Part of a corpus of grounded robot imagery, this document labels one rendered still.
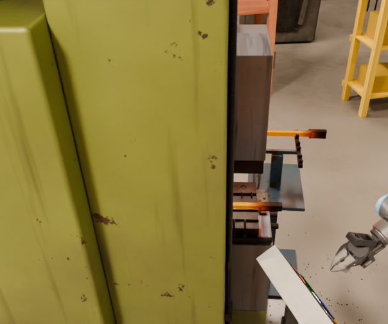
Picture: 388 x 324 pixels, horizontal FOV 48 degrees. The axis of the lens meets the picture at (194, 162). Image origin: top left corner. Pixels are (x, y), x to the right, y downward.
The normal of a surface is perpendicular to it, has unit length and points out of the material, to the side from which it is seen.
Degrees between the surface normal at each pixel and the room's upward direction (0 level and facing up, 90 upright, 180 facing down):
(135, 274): 90
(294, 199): 0
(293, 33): 90
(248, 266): 90
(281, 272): 30
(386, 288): 0
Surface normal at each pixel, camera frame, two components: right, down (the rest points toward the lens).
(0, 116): -0.07, 0.58
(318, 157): -0.04, -0.81
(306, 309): -0.50, -0.59
